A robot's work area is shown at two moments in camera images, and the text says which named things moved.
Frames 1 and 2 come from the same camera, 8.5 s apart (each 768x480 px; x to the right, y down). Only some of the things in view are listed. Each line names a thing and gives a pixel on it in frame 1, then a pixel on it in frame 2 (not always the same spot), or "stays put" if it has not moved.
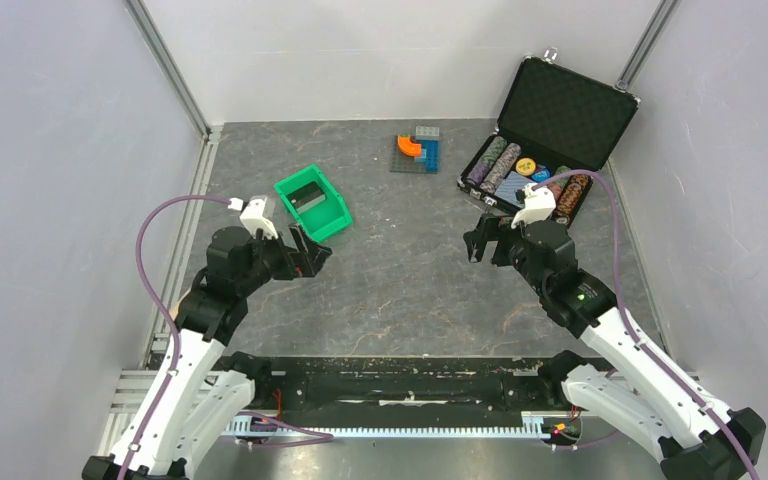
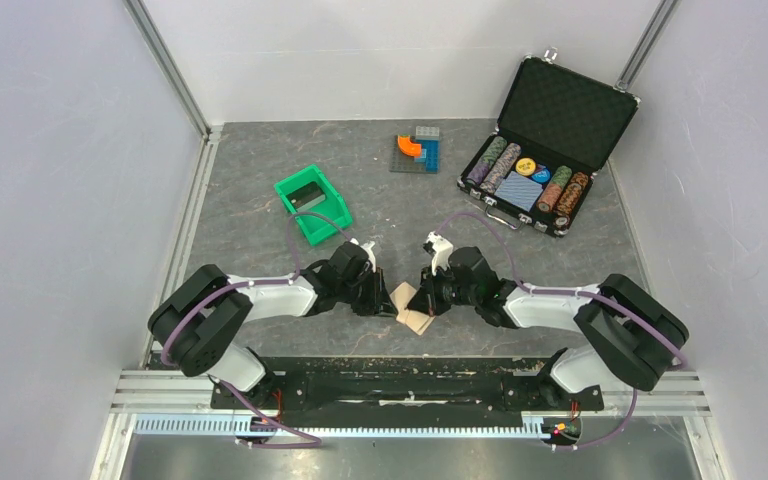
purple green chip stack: x=486 y=160 stays put
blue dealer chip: x=541 y=175 stays put
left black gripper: x=315 y=256 → x=379 y=304
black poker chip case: x=561 y=116 stays put
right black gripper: x=495 y=226 → x=426 y=299
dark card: x=306 y=197 stays put
